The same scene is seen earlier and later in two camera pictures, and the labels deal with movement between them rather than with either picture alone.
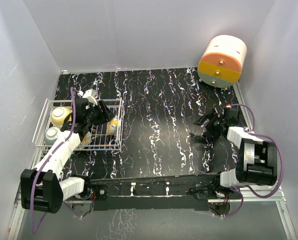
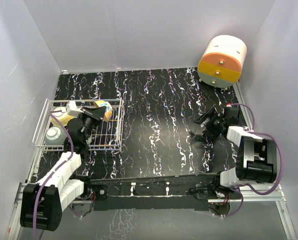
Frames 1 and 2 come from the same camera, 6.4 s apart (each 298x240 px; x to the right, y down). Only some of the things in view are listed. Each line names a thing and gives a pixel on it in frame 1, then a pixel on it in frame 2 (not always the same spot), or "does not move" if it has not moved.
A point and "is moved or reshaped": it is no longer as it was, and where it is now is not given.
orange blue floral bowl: [114, 126] is moved or reshaped
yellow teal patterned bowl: [58, 115] does not move
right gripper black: [209, 115] does not move
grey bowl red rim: [51, 135] does not move
